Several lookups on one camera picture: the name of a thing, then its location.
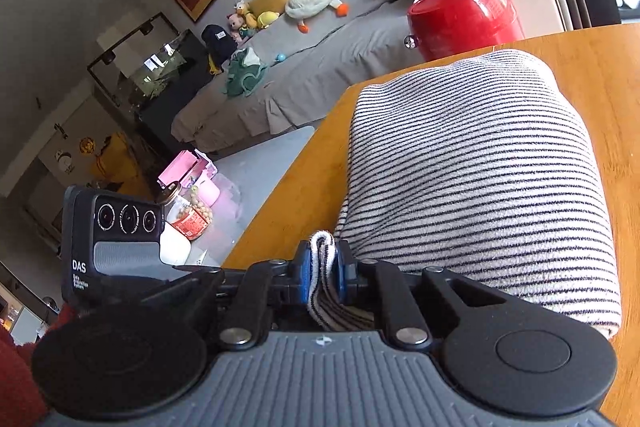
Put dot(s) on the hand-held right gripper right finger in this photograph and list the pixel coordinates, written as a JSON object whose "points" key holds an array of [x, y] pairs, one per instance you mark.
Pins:
{"points": [[341, 272]]}

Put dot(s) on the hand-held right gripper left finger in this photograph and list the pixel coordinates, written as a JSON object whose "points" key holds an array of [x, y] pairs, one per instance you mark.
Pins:
{"points": [[303, 272]]}

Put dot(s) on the striped knit garment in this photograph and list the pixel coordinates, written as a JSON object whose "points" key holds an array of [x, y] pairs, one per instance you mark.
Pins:
{"points": [[475, 182]]}

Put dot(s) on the person's left forearm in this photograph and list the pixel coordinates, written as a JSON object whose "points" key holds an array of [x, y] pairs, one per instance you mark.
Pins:
{"points": [[15, 372]]}

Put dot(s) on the glass jar of nuts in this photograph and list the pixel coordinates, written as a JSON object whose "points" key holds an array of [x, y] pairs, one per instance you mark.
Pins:
{"points": [[190, 217]]}

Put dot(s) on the yellow bag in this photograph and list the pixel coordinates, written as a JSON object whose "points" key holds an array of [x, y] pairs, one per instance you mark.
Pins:
{"points": [[115, 157]]}

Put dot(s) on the pink box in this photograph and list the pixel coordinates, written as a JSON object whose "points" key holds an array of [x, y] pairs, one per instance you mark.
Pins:
{"points": [[182, 169]]}

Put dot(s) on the glass fish tank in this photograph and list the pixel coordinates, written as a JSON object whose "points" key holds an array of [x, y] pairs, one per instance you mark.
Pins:
{"points": [[150, 67]]}

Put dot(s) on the green cloth on sofa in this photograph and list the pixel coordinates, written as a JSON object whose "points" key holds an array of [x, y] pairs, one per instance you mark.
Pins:
{"points": [[245, 74]]}

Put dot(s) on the grey covered sofa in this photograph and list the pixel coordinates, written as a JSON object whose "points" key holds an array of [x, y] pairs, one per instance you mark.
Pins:
{"points": [[325, 57]]}

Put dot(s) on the dark blue backpack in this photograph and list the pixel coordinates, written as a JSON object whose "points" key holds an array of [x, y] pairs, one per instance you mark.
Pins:
{"points": [[217, 39]]}

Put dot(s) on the yellow plush toy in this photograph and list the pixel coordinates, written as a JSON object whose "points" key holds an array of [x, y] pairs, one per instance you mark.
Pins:
{"points": [[267, 19]]}

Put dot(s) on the small plush toys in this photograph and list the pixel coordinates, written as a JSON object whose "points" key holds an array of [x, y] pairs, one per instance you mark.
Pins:
{"points": [[242, 22]]}

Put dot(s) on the red glossy barrel stool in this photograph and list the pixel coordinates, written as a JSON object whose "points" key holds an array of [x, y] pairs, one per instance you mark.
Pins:
{"points": [[460, 22]]}

